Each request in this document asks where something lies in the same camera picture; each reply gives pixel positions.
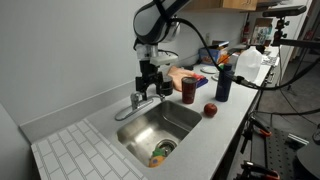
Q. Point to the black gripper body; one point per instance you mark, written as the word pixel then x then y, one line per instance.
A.
pixel 147 71

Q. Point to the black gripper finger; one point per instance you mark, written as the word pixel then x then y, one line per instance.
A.
pixel 160 85
pixel 140 86

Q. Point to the chrome sink faucet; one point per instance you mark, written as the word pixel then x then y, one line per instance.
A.
pixel 133 111

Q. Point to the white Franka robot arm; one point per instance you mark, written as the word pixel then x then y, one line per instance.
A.
pixel 153 20

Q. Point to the orange cloth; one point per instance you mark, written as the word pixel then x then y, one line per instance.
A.
pixel 178 76

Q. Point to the dark red lidded tumbler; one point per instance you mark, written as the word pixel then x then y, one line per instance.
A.
pixel 189 91

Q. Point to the stainless steel sink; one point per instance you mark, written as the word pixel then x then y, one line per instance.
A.
pixel 166 123

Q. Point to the coral red cloth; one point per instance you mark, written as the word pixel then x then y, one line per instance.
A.
pixel 198 77

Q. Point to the blue cloth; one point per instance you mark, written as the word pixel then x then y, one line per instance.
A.
pixel 202 82

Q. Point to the white plate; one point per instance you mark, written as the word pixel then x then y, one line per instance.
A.
pixel 209 70

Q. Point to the white round lid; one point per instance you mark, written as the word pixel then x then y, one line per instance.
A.
pixel 215 77

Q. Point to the red apple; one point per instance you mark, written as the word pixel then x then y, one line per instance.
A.
pixel 210 110

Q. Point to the blue cardboard box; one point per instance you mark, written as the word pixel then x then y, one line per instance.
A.
pixel 208 55

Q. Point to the navy blue bottle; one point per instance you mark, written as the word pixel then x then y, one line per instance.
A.
pixel 224 85

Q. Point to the translucent plastic jug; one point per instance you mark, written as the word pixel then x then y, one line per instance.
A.
pixel 248 65

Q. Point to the white brick tile mat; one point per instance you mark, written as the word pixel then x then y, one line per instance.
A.
pixel 76 153

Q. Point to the wooden cabinet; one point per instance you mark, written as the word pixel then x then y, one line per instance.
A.
pixel 216 4

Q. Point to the red fire extinguisher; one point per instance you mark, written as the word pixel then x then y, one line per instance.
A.
pixel 246 31

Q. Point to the brown printed cardboard box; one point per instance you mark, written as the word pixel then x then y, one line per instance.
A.
pixel 261 33

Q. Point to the black perforated table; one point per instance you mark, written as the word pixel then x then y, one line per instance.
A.
pixel 283 153

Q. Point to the black duct tape roll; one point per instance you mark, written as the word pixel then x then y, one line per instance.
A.
pixel 168 81
pixel 168 91

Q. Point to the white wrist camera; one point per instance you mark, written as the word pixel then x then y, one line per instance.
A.
pixel 165 59

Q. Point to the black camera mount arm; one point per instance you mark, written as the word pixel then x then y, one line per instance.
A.
pixel 293 42

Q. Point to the black camera bar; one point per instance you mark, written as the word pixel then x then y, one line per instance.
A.
pixel 283 11

